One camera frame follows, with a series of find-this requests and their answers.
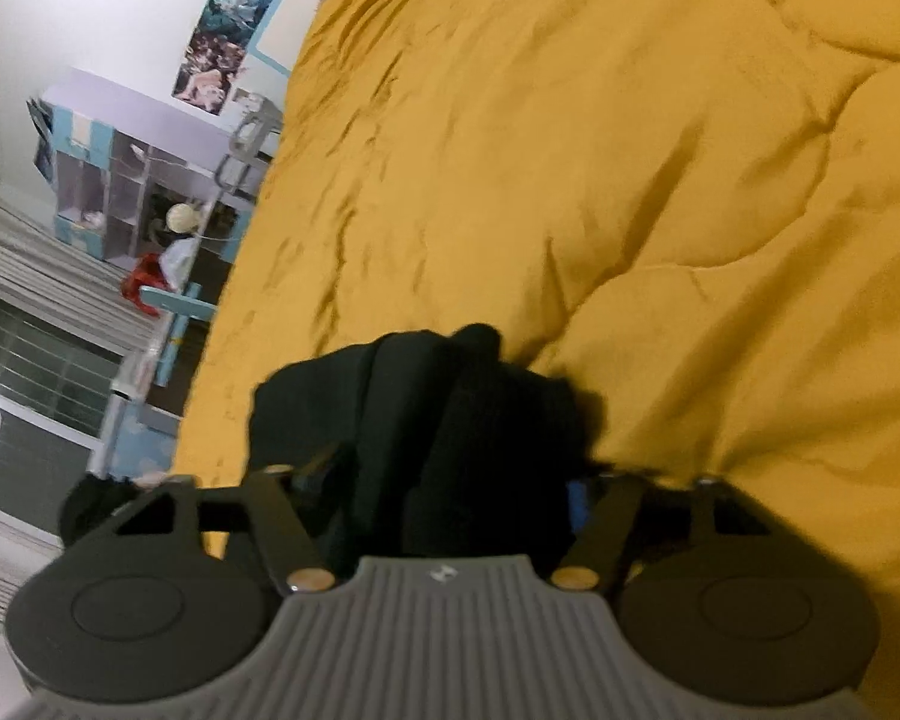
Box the black garment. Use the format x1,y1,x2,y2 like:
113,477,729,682
247,323,592,577

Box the white blue headboard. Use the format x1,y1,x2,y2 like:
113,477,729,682
247,0,322,76

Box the dark clothes pile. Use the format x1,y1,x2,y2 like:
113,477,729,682
58,472,170,550

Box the white blue shelf unit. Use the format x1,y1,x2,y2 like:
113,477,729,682
27,70,251,271

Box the white curtain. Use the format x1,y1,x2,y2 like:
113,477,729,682
0,202,155,355

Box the anime wall poster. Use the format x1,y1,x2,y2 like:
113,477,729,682
172,0,274,115

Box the window with grille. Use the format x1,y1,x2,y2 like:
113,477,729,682
0,298,119,533

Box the mustard yellow bed quilt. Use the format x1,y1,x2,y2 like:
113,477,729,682
173,0,900,717

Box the light blue chair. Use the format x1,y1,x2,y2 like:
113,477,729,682
139,281,215,387

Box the red bag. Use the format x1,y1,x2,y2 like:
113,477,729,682
119,254,169,317

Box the grey metal rack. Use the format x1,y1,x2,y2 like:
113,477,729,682
212,96,283,208

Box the cream round ball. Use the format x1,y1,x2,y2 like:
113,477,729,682
165,203,201,236

